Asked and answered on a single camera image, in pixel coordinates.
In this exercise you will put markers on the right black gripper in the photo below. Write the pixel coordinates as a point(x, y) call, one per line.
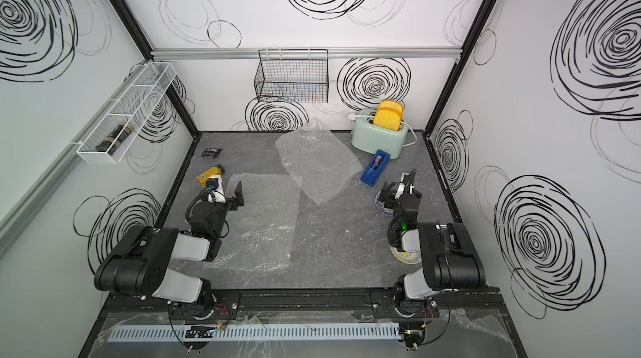
point(407, 197)

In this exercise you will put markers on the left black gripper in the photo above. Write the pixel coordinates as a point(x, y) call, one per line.
point(229, 202)

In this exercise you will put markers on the blue patterned ceramic bowl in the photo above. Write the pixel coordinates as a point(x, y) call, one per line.
point(386, 202)

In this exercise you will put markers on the bubble wrap sheet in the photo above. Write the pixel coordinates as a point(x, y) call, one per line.
point(318, 161)
point(261, 231)

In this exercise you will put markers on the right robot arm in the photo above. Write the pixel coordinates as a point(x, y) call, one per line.
point(449, 259)

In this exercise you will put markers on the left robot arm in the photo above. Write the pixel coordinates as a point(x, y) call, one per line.
point(139, 265)

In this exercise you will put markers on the crumpled bubble wrap sheet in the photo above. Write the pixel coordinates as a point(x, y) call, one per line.
point(318, 161)

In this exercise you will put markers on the blue tape dispenser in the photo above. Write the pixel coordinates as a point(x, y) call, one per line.
point(376, 167)

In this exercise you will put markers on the yellow bottle black cap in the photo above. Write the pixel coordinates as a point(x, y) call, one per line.
point(210, 176)

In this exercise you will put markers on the small black clip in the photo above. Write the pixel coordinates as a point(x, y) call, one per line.
point(211, 152)

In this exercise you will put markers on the mint green toaster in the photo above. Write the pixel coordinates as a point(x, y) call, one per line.
point(370, 138)

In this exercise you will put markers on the front yellow sponge toast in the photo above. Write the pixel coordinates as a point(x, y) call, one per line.
point(388, 119)

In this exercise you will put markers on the yellow sponge toast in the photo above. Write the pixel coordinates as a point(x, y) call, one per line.
point(388, 119)
point(392, 106)

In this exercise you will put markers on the rear yellow sponge toast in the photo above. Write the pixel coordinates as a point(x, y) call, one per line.
point(392, 106)

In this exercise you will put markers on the yellow green patterned bowl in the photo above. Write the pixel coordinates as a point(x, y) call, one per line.
point(407, 257)

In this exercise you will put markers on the dark bottle in shelf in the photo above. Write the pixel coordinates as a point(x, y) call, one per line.
point(114, 139)

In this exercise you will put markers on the black wire wall basket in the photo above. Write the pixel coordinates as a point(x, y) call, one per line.
point(299, 75)

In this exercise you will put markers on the black front mounting rail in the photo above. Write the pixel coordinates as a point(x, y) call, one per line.
point(377, 299)

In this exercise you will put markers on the white wire wall shelf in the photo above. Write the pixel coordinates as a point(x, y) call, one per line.
point(143, 104)

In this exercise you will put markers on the white slotted cable duct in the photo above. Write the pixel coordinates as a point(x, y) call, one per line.
point(257, 332)

